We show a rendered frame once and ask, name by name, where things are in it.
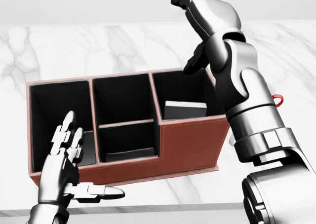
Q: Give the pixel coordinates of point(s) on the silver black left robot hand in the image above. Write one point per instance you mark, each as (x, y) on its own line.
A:
(53, 179)

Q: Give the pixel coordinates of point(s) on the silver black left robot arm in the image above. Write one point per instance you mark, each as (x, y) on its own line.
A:
(42, 215)

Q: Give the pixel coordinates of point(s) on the red-brown desk caddy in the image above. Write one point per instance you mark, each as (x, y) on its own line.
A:
(192, 142)

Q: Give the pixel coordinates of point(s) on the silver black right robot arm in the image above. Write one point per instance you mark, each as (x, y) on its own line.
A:
(259, 125)

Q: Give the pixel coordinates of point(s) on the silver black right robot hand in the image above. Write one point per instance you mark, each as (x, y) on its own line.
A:
(217, 14)

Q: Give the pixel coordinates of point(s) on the dark grey book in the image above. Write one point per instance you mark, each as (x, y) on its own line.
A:
(184, 111)

